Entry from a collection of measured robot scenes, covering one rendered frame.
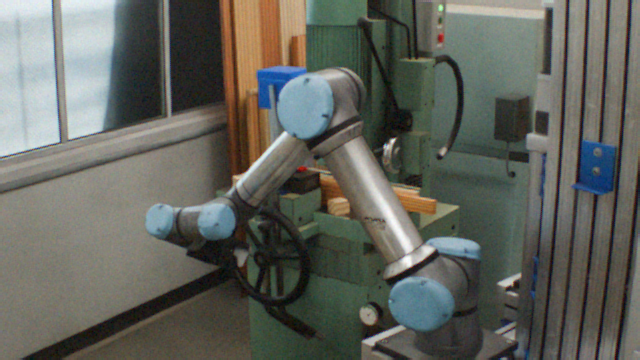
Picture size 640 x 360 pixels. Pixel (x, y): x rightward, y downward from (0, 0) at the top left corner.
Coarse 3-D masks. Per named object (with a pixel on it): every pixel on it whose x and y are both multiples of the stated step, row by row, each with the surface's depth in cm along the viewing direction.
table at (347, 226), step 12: (216, 192) 256; (324, 216) 234; (336, 216) 231; (348, 216) 231; (252, 228) 237; (300, 228) 230; (312, 228) 233; (324, 228) 235; (336, 228) 232; (348, 228) 230; (360, 228) 228; (360, 240) 228
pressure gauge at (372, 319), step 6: (366, 306) 224; (372, 306) 223; (378, 306) 225; (360, 312) 226; (366, 312) 225; (372, 312) 224; (378, 312) 223; (360, 318) 226; (366, 318) 225; (372, 318) 224; (378, 318) 223; (366, 324) 225; (372, 324) 224
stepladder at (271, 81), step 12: (264, 72) 324; (276, 72) 322; (288, 72) 320; (300, 72) 325; (264, 84) 324; (276, 84) 321; (264, 96) 325; (276, 96) 322; (264, 108) 326; (276, 108) 323; (276, 120) 323; (276, 132) 324; (312, 156) 344; (312, 168) 341
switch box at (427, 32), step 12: (420, 0) 250; (432, 0) 249; (444, 0) 254; (420, 12) 251; (432, 12) 249; (444, 12) 255; (420, 24) 252; (432, 24) 250; (444, 24) 256; (420, 36) 253; (432, 36) 251; (444, 36) 257; (420, 48) 254; (432, 48) 252; (444, 48) 259
